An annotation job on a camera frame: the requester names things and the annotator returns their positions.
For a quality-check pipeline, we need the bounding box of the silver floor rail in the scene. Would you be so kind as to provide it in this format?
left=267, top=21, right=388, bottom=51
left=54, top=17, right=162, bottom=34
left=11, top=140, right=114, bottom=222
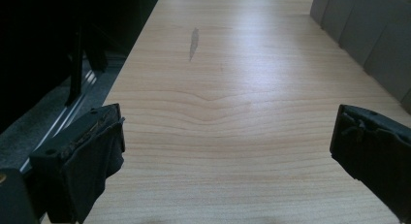
left=19, top=70, right=98, bottom=174

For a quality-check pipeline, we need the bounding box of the grey partition panel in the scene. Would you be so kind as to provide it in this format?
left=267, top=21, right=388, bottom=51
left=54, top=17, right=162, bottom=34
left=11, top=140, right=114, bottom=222
left=309, top=0, right=411, bottom=115

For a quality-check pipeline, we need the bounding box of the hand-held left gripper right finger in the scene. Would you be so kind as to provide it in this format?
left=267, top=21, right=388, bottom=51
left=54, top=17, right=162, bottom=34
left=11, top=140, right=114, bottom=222
left=330, top=104, right=411, bottom=224

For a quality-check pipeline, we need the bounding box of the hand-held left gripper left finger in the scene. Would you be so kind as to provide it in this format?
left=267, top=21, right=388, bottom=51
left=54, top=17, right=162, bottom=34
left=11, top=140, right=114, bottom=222
left=28, top=103, right=126, bottom=224

